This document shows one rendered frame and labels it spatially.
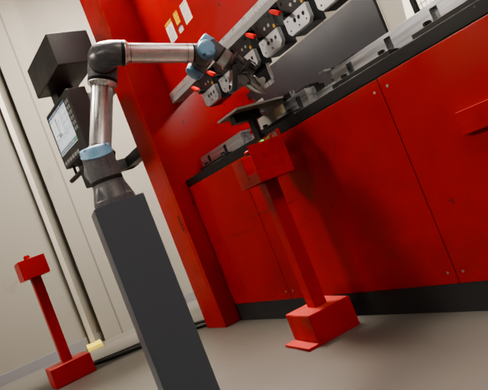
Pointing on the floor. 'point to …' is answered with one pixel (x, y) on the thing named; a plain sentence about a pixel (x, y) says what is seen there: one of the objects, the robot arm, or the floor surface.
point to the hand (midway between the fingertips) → (263, 93)
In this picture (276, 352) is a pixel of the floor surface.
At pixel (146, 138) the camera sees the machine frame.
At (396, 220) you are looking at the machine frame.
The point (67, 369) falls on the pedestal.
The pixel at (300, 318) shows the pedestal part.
